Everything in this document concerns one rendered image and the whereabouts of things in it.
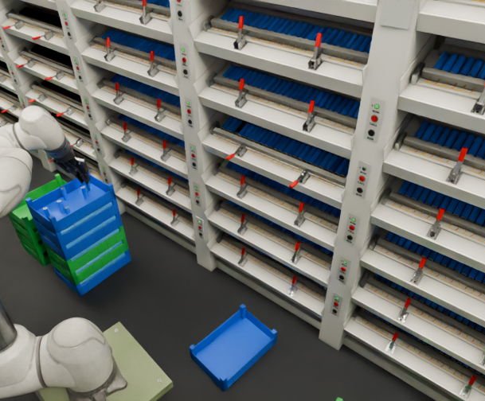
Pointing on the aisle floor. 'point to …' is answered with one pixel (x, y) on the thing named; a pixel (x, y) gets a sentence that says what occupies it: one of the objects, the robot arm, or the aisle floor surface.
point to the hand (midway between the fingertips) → (82, 177)
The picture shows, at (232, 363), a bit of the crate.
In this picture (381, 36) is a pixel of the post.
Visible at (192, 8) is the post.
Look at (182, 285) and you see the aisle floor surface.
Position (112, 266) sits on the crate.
